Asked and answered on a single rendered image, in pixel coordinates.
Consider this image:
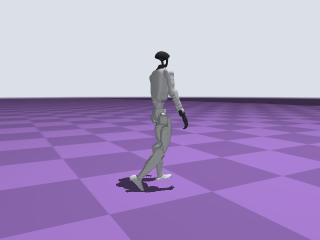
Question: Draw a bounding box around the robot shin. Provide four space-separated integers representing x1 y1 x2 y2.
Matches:
152 146 164 178
137 148 165 182

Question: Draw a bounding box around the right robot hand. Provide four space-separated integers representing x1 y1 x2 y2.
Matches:
178 110 188 129

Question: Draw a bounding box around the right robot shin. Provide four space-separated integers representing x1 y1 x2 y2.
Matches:
137 148 165 182

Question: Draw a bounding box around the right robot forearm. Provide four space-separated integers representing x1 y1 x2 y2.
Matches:
172 89 184 114

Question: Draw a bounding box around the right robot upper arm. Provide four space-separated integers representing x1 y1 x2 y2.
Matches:
163 70 175 97

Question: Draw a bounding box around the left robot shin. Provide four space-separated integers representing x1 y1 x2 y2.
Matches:
152 146 164 178

